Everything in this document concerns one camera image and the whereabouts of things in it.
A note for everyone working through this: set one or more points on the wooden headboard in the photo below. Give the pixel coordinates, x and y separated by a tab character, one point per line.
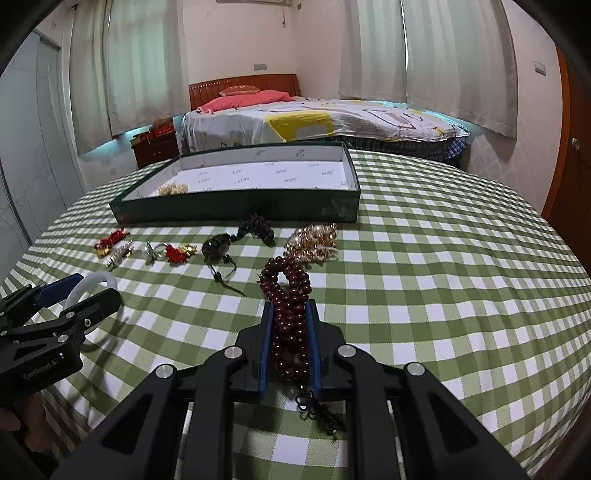
244	81

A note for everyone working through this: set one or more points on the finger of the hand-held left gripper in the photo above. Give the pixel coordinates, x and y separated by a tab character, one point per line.
57	290
99	304

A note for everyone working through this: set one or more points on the person's left hand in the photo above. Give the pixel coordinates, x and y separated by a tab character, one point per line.
25	424

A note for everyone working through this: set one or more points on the grey wardrobe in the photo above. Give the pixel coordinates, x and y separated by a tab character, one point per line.
32	161

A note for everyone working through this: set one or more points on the small red knot charm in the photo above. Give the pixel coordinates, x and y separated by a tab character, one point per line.
113	238

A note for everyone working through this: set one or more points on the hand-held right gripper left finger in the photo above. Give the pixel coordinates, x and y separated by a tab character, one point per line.
264	351

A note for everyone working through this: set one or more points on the white curtain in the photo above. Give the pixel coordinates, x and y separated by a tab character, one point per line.
90	83
143	69
371	50
457	69

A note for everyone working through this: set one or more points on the pink blanket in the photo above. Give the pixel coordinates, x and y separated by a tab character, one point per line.
249	99

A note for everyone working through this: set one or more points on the gold rhinestone brooch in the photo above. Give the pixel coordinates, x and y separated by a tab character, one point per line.
173	189

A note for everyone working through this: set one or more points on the dark green shallow box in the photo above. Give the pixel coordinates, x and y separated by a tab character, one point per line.
231	207

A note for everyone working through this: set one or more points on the white bangle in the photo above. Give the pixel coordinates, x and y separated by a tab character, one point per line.
104	278

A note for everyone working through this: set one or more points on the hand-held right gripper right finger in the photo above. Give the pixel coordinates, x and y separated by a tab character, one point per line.
315	351

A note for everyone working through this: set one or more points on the brown wooden door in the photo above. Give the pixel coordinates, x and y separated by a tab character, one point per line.
570	184

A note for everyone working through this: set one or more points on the blue plaid bed skirt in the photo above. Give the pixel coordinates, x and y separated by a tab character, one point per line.
415	147

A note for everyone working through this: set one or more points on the dark wooden nightstand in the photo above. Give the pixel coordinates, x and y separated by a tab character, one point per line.
154	152

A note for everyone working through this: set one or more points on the bed with patterned cover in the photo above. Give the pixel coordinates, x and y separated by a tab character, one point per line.
369	120

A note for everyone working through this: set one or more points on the orange red pillow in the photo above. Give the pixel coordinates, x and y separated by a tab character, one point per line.
240	90

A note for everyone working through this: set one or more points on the red knot gold charm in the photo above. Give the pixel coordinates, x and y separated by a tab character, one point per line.
174	254

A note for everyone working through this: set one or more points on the red gift box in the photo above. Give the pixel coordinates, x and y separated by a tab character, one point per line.
162	131

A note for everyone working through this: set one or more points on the silver brooch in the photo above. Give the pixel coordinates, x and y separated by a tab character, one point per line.
119	254

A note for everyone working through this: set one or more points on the wall switch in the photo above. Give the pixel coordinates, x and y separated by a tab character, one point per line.
540	68

